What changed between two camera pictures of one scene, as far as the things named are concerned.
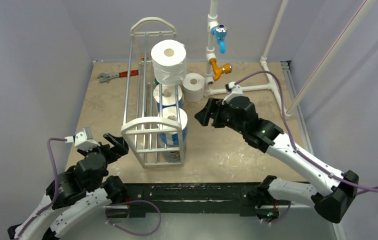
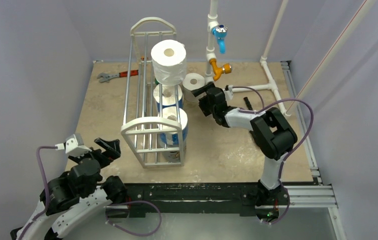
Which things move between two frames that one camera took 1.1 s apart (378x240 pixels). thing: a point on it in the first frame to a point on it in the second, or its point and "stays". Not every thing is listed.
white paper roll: (193, 87) stays
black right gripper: (218, 114) to (207, 93)
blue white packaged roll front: (172, 139) stays
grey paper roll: (172, 156) stays
